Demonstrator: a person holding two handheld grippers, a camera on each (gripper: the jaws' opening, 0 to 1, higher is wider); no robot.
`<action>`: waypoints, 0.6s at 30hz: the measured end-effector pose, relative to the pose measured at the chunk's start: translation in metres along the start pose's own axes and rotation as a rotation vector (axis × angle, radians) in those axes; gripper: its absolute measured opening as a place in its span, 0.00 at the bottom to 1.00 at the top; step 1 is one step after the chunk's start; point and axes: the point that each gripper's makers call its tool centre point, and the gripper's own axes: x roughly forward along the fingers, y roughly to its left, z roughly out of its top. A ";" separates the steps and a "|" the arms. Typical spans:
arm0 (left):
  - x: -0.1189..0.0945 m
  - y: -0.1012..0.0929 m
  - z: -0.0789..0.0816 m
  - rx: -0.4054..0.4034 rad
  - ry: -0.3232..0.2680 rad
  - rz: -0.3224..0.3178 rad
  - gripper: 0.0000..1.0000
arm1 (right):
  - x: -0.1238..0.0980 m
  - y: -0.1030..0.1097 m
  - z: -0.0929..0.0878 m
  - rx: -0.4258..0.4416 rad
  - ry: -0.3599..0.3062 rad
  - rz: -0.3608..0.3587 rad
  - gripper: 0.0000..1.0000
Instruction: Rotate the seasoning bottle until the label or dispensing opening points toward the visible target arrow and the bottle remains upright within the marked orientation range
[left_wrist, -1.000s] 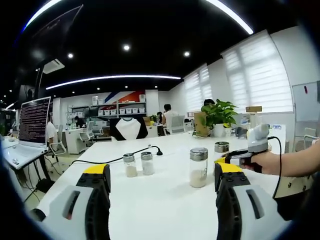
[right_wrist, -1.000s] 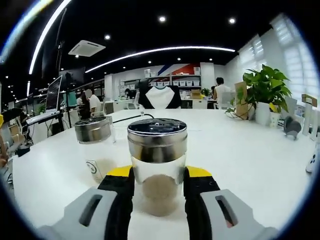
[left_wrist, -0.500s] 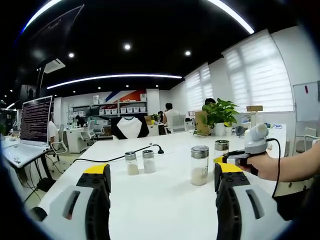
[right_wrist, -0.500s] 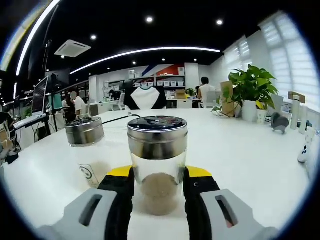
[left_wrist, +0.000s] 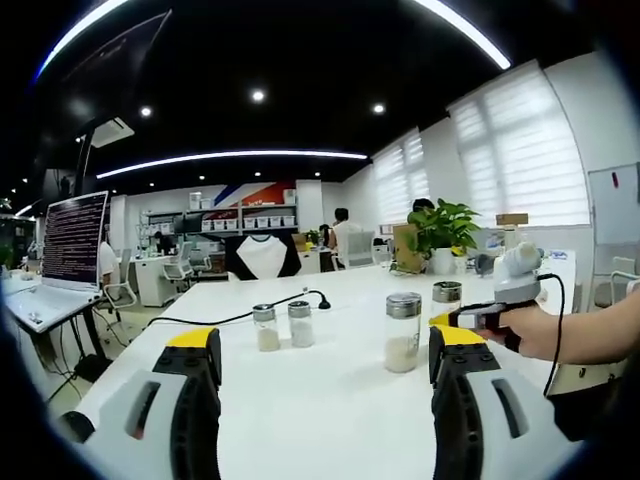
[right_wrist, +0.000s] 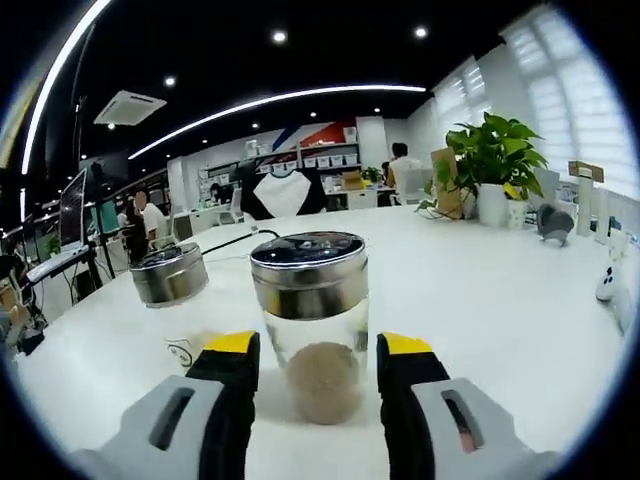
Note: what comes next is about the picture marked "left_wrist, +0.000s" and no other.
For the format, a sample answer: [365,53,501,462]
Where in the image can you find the grey metal shelf unit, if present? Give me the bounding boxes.
[139,189,299,236]

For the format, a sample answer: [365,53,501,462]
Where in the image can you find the black power cable with plug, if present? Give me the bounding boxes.
[148,288,332,329]

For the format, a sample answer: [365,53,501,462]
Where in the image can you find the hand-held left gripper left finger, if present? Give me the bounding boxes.
[74,327,224,480]

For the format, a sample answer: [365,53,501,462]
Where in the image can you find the short seasoning bottle white powder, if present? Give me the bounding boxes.
[287,300,316,349]

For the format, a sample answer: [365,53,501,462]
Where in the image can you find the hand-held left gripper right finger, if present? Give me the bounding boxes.
[428,323,586,480]

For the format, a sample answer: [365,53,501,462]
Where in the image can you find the round ceiling spotlights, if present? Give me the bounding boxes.
[139,89,386,181]

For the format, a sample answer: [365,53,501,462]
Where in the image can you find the white office desk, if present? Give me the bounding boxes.
[128,257,194,308]

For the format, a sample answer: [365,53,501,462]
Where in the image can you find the ceiling air conditioner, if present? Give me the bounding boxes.
[92,117,136,149]

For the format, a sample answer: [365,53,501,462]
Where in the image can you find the white laptop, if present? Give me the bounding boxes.
[3,189,110,334]

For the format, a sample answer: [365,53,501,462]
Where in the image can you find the black and white shirt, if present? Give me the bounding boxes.
[224,233,303,281]

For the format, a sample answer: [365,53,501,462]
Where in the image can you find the tall seasoning bottle brown powder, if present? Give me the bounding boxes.
[431,280,464,321]

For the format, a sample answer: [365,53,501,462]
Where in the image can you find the white ceiling light strip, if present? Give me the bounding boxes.
[95,149,369,180]
[37,0,512,81]

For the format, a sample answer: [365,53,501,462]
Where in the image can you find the tall seasoning bottle pale powder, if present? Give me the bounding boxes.
[384,292,423,374]

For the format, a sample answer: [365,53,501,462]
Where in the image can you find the grey office chair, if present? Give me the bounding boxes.
[102,249,137,322]

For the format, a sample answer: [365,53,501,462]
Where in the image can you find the green potted plant white pot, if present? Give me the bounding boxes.
[407,198,484,275]

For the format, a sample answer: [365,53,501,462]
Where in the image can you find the person's right hand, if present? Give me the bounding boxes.
[473,302,554,360]

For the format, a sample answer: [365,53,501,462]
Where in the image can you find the dark overhead panel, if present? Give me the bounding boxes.
[59,9,174,126]

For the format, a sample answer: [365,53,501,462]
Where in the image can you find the brown paper bag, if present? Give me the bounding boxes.
[391,223,426,274]

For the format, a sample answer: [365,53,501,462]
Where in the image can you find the row of white storage boxes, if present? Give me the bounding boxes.
[199,214,297,232]

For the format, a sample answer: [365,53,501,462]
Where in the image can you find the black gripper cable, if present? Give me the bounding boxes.
[534,272,567,399]

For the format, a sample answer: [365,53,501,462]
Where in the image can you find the short seasoning bottle beige powder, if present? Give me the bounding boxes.
[252,303,282,353]

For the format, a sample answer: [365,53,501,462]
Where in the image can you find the wide white window blind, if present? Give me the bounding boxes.
[447,59,591,229]

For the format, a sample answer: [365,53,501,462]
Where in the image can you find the white office chair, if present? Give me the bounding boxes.
[344,229,377,269]
[162,242,194,287]
[189,247,214,277]

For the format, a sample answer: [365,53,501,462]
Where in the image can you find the narrow white window blind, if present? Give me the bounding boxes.
[372,128,432,226]

